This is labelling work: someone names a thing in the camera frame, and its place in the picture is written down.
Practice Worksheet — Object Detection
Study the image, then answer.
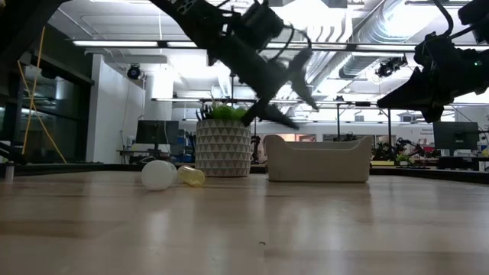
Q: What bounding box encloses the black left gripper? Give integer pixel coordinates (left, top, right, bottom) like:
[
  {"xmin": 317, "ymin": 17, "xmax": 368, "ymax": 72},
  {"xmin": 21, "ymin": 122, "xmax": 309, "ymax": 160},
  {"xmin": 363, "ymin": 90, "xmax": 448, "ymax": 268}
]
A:
[{"xmin": 207, "ymin": 34, "xmax": 319, "ymax": 130}]

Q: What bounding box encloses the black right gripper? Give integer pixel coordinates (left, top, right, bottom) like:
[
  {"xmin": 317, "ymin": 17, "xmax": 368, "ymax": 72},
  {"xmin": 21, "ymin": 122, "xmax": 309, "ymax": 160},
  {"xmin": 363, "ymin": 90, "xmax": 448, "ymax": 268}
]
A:
[{"xmin": 375, "ymin": 33, "xmax": 489, "ymax": 125}]

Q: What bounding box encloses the beige basket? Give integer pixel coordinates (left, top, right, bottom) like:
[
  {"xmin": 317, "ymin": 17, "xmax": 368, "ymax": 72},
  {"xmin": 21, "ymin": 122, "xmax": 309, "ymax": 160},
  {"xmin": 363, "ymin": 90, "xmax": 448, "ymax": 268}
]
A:
[{"xmin": 264, "ymin": 134, "xmax": 373, "ymax": 183}]

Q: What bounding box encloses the black computer monitor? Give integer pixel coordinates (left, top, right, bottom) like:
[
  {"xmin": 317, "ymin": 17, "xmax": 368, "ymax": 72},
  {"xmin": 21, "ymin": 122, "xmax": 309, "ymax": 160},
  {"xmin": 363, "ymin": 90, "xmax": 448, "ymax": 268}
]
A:
[
  {"xmin": 135, "ymin": 119, "xmax": 180, "ymax": 146},
  {"xmin": 432, "ymin": 121, "xmax": 480, "ymax": 151}
]

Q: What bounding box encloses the green plant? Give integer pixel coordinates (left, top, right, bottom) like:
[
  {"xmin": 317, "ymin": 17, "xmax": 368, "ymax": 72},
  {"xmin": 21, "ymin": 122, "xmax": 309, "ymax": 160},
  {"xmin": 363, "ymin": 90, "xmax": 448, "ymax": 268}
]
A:
[{"xmin": 196, "ymin": 99, "xmax": 250, "ymax": 122}]

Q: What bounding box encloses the white triangle-patterned plant pot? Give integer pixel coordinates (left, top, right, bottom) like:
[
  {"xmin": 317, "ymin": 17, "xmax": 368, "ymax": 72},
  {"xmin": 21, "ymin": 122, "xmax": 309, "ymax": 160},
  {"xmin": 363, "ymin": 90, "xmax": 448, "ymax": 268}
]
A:
[{"xmin": 195, "ymin": 118, "xmax": 252, "ymax": 178}]

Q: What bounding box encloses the long ceiling light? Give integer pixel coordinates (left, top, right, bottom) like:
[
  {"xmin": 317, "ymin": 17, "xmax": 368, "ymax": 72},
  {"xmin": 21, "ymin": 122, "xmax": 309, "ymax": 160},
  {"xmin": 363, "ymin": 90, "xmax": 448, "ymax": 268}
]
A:
[{"xmin": 71, "ymin": 39, "xmax": 160, "ymax": 49}]

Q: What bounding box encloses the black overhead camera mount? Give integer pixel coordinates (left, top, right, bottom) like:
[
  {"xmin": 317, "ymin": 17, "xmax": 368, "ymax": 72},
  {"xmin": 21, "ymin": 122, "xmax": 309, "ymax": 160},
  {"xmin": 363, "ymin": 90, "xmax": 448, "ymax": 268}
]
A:
[{"xmin": 374, "ymin": 55, "xmax": 409, "ymax": 79}]

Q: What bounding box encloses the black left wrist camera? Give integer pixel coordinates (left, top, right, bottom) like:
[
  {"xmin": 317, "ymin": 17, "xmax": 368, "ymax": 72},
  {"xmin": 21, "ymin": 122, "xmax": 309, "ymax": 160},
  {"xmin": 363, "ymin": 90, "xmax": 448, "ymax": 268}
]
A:
[{"xmin": 237, "ymin": 1, "xmax": 287, "ymax": 51}]

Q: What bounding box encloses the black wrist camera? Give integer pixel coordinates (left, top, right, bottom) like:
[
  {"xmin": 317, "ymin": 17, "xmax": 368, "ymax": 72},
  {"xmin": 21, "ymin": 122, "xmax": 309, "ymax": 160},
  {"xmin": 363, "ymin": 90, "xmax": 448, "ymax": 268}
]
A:
[
  {"xmin": 237, "ymin": 1, "xmax": 287, "ymax": 51},
  {"xmin": 457, "ymin": 0, "xmax": 489, "ymax": 44}
]

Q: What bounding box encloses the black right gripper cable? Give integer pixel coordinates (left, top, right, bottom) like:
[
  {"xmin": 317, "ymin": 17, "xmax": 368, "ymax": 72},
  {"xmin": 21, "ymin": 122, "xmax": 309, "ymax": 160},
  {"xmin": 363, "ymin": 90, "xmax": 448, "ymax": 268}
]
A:
[{"xmin": 432, "ymin": 0, "xmax": 456, "ymax": 39}]

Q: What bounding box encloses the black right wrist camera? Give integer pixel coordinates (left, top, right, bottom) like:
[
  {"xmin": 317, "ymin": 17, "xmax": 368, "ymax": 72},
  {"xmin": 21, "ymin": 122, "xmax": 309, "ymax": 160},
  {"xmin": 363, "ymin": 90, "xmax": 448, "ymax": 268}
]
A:
[{"xmin": 457, "ymin": 0, "xmax": 489, "ymax": 44}]

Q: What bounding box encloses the round ceiling camera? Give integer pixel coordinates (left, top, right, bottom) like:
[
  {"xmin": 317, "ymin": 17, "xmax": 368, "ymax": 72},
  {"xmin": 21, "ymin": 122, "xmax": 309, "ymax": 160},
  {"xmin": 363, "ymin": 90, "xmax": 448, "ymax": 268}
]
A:
[{"xmin": 126, "ymin": 63, "xmax": 143, "ymax": 81}]

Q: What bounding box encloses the yellow cable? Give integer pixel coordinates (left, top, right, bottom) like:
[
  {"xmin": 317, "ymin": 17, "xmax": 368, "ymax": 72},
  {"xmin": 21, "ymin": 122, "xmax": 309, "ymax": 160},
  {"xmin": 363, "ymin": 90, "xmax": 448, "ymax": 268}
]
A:
[{"xmin": 16, "ymin": 25, "xmax": 68, "ymax": 164}]

